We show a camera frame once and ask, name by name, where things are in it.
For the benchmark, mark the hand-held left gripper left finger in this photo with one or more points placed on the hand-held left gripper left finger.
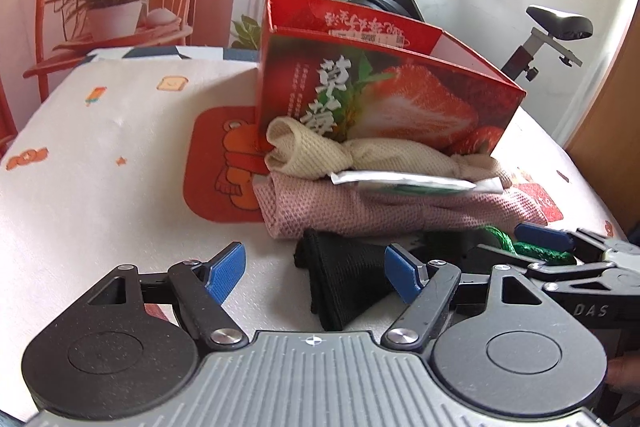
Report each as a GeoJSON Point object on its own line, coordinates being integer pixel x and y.
{"type": "Point", "coordinates": [227, 274]}

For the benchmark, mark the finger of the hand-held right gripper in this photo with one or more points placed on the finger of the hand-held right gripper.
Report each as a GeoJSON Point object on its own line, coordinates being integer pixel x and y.
{"type": "Point", "coordinates": [565, 272]}
{"type": "Point", "coordinates": [545, 237]}

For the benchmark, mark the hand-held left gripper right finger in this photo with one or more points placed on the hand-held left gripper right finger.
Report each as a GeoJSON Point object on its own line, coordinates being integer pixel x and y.
{"type": "Point", "coordinates": [402, 274]}

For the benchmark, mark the green tasselled pouch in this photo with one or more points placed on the green tasselled pouch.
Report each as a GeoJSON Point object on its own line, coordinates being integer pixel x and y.
{"type": "Point", "coordinates": [535, 251]}

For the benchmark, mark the black mesh cloth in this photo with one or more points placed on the black mesh cloth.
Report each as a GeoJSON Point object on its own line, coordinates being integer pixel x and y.
{"type": "Point", "coordinates": [340, 272]}

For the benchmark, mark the pink mesh cloth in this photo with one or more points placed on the pink mesh cloth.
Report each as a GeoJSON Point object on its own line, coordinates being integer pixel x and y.
{"type": "Point", "coordinates": [350, 207]}

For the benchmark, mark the white and green packet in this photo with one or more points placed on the white and green packet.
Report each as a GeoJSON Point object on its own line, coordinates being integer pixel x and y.
{"type": "Point", "coordinates": [400, 181]}

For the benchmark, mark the beige knotted mesh cloth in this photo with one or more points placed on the beige knotted mesh cloth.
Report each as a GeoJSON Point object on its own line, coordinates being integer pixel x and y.
{"type": "Point", "coordinates": [310, 152]}

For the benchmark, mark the red strawberry print box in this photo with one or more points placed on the red strawberry print box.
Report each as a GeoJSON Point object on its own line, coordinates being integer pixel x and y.
{"type": "Point", "coordinates": [400, 107]}

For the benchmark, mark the person's right hand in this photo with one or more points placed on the person's right hand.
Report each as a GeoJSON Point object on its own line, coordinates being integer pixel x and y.
{"type": "Point", "coordinates": [624, 373]}

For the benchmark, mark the brown wooden board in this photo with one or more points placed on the brown wooden board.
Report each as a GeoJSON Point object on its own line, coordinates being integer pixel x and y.
{"type": "Point", "coordinates": [615, 132]}

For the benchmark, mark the printed white tablecloth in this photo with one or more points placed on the printed white tablecloth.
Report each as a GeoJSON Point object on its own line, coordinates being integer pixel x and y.
{"type": "Point", "coordinates": [100, 157]}

